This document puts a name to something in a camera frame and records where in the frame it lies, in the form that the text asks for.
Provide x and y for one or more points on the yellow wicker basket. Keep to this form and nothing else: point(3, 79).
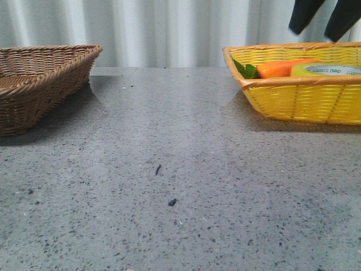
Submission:
point(312, 99)

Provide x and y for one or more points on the orange toy carrot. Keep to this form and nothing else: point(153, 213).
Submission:
point(270, 69)

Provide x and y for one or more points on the brown wicker basket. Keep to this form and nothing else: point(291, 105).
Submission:
point(36, 79)

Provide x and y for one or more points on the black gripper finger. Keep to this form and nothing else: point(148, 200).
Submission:
point(302, 14)
point(345, 14)

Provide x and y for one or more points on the white pleated curtain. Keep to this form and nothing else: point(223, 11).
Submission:
point(156, 34)

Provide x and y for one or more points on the yellow tape roll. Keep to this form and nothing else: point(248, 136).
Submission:
point(324, 69)

